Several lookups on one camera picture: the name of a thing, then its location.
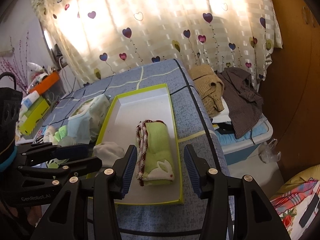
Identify grey knitted sock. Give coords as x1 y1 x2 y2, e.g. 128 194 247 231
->
93 141 125 168

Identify green rabbit towel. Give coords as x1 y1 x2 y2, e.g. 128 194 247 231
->
136 120 175 186

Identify green paper piece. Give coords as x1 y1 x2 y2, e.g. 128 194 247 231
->
54 125 68 141

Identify floral plaid pillow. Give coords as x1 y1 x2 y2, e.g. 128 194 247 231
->
271 165 319 239

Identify lime green cardboard box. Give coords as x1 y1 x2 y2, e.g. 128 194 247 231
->
18 96 50 135

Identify blue wet wipes pack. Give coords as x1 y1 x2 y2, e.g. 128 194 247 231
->
67 94 111 144

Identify white blue tissue pack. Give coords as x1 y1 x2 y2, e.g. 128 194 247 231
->
21 90 40 109

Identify blue white storage box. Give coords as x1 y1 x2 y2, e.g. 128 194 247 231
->
212 100 273 167

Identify blue checked bed sheet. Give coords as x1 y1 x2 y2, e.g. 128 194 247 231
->
43 60 229 239

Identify orange plastic bin lid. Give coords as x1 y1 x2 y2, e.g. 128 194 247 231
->
29 71 60 95

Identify purple decorative branches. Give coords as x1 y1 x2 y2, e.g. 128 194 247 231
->
1 32 29 94

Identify dark checked shirt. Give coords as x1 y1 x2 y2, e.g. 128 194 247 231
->
217 67 263 139

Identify beige knitted sweater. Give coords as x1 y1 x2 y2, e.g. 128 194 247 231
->
188 64 225 118

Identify heart pattern curtain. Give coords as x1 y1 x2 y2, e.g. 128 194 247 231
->
30 0 283 85

